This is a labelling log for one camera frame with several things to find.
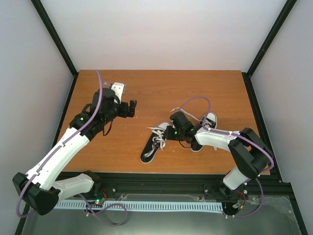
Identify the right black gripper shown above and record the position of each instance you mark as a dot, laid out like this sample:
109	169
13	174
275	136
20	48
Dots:
168	135

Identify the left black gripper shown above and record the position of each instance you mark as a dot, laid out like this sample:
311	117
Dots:
125	113

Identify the white lace of sneaker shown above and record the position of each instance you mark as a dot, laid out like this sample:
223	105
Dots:
211	121
156	141

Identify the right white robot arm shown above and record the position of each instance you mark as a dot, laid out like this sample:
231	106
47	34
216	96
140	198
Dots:
249	152

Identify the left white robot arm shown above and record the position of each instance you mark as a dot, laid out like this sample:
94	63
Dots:
39	187

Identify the green lit circuit board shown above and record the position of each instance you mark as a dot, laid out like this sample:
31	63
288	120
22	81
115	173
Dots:
101	198

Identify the black aluminium frame rail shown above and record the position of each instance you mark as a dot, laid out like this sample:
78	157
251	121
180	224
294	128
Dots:
207	185

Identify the right black frame post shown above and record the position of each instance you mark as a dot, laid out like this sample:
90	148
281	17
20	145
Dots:
282	16

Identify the black frame post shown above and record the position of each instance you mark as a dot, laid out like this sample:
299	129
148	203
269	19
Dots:
40	9
282	16

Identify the light blue slotted cable duct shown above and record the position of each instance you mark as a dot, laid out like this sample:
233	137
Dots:
141	206

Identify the left black frame post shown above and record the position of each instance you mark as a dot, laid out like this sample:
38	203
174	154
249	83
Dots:
40	9

